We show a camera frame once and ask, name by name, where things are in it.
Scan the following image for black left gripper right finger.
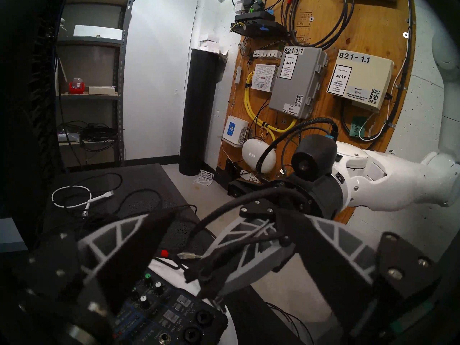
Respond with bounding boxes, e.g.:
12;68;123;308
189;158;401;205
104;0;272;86
276;211;382;336

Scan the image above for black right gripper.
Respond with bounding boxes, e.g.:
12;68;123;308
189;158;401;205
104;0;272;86
184;175;345;300

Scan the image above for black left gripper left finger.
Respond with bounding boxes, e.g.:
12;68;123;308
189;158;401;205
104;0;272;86
77;211;177;315

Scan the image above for black aux cable red plug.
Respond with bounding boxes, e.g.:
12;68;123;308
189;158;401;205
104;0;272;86
153;188;309;314

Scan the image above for black blue audio mixer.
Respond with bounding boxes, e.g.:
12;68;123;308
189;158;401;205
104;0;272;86
111;265;230;345

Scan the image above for black perforated metal cabinet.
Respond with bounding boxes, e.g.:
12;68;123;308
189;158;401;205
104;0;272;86
43;164;306;345

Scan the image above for white oval router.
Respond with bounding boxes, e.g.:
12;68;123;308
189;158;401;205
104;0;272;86
241;138;277;174

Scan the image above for white box blue label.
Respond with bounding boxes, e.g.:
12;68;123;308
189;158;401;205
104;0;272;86
222;115;249;147

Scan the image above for grey equipment box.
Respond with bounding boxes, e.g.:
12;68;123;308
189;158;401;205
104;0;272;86
0;218;27;253

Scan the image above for green tag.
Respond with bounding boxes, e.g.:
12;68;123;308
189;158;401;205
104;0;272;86
350;118;371;138

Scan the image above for tall black tube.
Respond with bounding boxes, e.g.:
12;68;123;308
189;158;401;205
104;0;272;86
179;48;221;176

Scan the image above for black server rack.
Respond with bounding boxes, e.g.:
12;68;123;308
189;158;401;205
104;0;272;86
0;0;63;248

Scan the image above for white ciena label box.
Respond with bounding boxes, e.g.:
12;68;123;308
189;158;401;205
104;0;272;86
251;63;279;93

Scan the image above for grey metal shelf unit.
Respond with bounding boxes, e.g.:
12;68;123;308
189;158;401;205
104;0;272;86
54;0;136;169

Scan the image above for small white boxes stack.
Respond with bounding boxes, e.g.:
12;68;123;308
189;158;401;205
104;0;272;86
199;33;229;55

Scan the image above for white flat box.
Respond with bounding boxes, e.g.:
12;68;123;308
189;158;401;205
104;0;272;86
74;25;123;40

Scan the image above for black modem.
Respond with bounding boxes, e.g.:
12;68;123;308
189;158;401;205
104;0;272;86
230;19;288;39

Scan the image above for white usb cable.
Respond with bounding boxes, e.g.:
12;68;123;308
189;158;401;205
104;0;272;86
51;185;115;217

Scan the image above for small white wire rack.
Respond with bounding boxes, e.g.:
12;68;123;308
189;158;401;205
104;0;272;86
194;169;215;187

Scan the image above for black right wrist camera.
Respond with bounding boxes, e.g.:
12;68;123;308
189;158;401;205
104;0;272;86
290;134;338;183

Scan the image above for black cable bundle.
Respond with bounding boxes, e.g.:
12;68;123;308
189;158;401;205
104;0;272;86
57;121;119;152

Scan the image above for yellow fiber cable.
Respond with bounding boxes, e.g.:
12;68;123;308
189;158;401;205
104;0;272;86
244;72;299;140

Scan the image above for grey telecom enclosure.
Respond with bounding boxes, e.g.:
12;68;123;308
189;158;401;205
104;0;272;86
269;46;328;119

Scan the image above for beige telecom enclosure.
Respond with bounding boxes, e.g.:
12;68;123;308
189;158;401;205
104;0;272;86
326;50;394;113

